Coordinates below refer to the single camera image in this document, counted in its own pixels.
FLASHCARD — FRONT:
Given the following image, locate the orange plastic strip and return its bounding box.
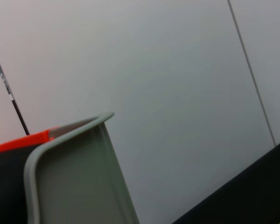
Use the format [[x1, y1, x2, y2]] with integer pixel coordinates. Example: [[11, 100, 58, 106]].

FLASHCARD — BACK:
[[0, 126, 62, 156]]

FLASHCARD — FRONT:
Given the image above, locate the thin black pole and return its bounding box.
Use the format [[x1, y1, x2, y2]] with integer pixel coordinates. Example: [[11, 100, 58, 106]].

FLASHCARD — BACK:
[[0, 41, 30, 136]]

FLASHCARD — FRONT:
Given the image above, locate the black tablecloth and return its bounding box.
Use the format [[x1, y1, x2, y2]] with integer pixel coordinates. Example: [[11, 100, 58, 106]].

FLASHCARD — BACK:
[[172, 135, 280, 224]]

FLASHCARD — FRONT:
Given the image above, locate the grey perforated storage box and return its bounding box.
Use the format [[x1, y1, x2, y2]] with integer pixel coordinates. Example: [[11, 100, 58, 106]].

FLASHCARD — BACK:
[[23, 112, 140, 224]]

